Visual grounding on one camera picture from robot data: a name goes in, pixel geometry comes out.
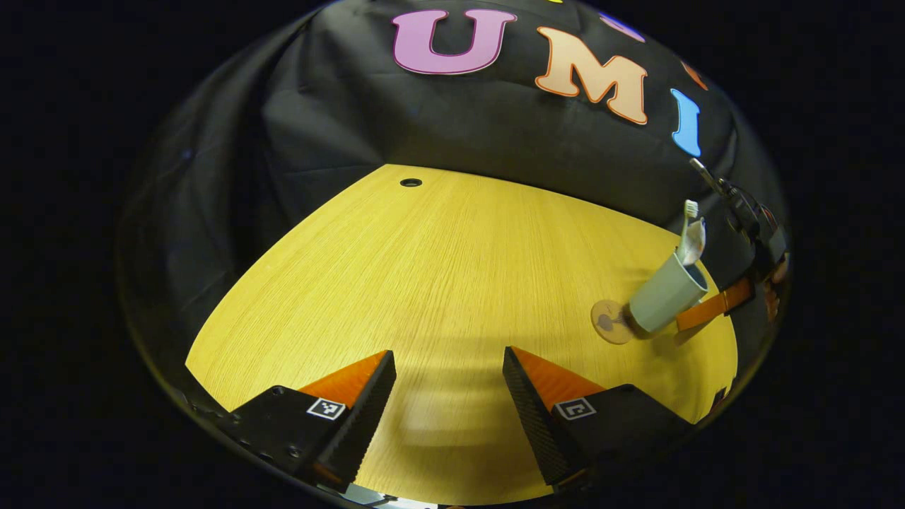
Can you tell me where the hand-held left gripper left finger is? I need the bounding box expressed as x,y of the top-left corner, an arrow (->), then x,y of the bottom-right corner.
212,350 -> 398,494

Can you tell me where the round cork coaster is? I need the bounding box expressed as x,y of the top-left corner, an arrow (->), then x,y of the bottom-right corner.
591,299 -> 637,346

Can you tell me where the wooden desktop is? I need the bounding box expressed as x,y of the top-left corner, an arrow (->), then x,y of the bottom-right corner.
185,164 -> 740,506

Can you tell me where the white toothpaste tube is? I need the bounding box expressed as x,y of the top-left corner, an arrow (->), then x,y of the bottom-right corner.
677,218 -> 708,267

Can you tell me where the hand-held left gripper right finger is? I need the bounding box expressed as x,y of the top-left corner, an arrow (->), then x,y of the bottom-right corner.
502,346 -> 697,488

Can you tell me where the black backdrop cloth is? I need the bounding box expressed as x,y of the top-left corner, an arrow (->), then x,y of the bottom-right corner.
117,0 -> 789,368

